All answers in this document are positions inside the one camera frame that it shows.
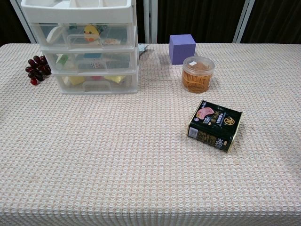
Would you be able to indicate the purple foam cube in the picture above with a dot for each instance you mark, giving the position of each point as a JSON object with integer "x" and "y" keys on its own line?
{"x": 181, "y": 49}

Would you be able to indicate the white plastic drawer unit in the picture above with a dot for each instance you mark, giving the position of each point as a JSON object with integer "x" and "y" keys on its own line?
{"x": 70, "y": 16}

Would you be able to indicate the clear plastic container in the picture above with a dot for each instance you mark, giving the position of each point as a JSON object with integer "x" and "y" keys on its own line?
{"x": 115, "y": 33}

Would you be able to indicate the black luncheon meat can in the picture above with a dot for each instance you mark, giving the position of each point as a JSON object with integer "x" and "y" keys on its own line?
{"x": 211, "y": 127}

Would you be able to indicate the beige waffle tablecloth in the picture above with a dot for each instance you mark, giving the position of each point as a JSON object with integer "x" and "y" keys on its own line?
{"x": 117, "y": 153}

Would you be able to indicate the yellow duck toy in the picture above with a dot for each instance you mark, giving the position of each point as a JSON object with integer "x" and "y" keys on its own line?
{"x": 90, "y": 33}

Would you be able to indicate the dark red grape bunch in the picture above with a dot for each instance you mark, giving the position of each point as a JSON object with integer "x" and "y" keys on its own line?
{"x": 37, "y": 68}

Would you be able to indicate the white frame post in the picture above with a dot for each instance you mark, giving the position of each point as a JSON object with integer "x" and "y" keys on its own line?
{"x": 242, "y": 21}
{"x": 17, "y": 21}
{"x": 150, "y": 21}

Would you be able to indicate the grey folded paper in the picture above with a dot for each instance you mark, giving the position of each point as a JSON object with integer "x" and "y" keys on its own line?
{"x": 142, "y": 48}

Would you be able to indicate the white plastic object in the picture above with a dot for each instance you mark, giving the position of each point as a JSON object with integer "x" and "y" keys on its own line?
{"x": 54, "y": 34}

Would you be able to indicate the clear jar of rubber bands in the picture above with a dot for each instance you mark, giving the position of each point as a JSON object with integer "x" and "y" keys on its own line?
{"x": 197, "y": 80}

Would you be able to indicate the clear plastic storage bin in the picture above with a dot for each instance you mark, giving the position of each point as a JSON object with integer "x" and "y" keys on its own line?
{"x": 128, "y": 82}

